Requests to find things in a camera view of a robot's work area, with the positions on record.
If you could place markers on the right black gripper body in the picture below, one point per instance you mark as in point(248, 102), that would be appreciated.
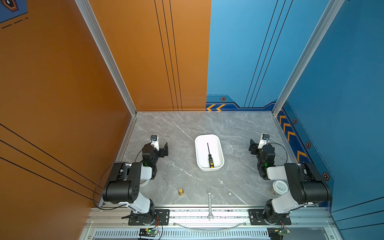
point(260, 162)

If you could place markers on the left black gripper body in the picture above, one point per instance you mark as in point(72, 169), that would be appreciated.
point(156, 155)

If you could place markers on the black yellow screwdriver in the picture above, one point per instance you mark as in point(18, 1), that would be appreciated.
point(211, 162)

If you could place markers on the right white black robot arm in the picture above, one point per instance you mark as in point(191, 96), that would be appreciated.
point(305, 184)

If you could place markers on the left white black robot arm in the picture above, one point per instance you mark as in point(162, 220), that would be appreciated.
point(123, 184)

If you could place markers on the white plastic bin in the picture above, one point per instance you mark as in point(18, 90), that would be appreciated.
point(202, 152)

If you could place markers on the white round jar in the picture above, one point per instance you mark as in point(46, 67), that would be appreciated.
point(280, 187)

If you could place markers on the left green circuit board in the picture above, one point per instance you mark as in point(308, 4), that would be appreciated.
point(148, 234)

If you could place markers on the green circuit board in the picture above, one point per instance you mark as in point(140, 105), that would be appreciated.
point(275, 234)
point(148, 234)

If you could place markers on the right green circuit board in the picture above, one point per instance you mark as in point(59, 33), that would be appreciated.
point(275, 234)

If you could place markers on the silver open-end wrench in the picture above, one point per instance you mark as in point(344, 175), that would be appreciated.
point(210, 215)

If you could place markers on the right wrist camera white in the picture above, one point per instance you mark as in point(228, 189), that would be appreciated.
point(265, 138)

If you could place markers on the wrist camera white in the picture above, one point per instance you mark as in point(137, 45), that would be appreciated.
point(265, 138)
point(155, 142)

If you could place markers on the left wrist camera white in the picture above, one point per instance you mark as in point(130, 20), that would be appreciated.
point(155, 142)

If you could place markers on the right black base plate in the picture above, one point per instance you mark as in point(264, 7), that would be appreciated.
point(260, 217)

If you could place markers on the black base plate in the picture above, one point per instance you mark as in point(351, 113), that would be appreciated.
point(260, 217)
point(159, 215)

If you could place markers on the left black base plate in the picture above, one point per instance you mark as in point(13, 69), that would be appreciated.
point(159, 215)

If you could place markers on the aluminium front rail frame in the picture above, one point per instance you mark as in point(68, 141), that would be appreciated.
point(229, 223)

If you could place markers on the left aluminium corner post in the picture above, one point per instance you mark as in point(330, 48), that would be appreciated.
point(101, 42)

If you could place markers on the aluminium corner post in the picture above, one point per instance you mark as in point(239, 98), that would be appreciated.
point(101, 42)
point(318, 34)

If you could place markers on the right aluminium corner post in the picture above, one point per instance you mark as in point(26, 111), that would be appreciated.
point(318, 34)

